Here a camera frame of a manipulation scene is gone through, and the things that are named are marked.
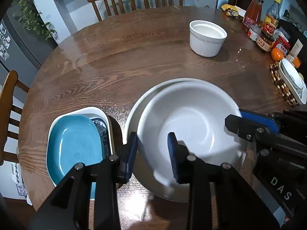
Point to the blue square plate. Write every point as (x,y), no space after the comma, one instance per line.
(73,139)

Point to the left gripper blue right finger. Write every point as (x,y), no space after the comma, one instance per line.
(181,166)

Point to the grey refrigerator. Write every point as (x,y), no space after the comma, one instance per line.
(21,50)

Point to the medium white bowl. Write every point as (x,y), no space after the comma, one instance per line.
(192,134)

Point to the dark sauce jar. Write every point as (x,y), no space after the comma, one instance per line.
(264,42)

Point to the red lid jar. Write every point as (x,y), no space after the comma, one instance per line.
(282,45)

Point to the patterned dish on trivet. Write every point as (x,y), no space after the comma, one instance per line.
(293,81)

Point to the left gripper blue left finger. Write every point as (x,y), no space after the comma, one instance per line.
(128,155)

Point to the orange fruit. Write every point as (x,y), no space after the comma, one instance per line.
(276,55)

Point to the wooden bead trivet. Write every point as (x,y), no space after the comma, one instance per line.
(281,85)

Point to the hanging green vine plant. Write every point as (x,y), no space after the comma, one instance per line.
(30,19)

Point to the white power strip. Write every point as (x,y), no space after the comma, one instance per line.
(16,174)

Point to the small white ramekin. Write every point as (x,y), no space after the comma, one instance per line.
(206,38)

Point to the yellow cap oil bottle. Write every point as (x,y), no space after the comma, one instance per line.
(271,18)

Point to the red sauce bottle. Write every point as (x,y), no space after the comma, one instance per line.
(253,14)

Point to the large white bowl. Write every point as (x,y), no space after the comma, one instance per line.
(153,93)

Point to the yellow snack bag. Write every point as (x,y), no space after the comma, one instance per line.
(233,11)

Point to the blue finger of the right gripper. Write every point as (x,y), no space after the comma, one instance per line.
(243,128)
(261,119)

